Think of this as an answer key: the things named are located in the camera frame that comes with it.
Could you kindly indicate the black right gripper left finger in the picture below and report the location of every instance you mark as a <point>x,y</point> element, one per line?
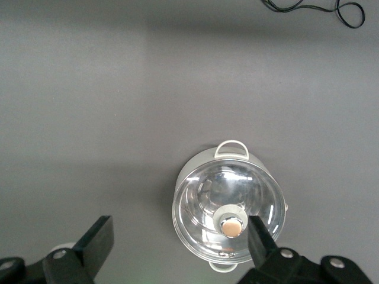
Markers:
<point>97,245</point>

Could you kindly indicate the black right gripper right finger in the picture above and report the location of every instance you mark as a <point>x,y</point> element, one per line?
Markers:
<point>260,245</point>

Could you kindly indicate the glass lid with copper knob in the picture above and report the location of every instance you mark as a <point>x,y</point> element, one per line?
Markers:
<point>207,192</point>

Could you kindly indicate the dark grey table mat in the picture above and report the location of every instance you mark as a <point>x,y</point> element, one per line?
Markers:
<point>118,118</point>

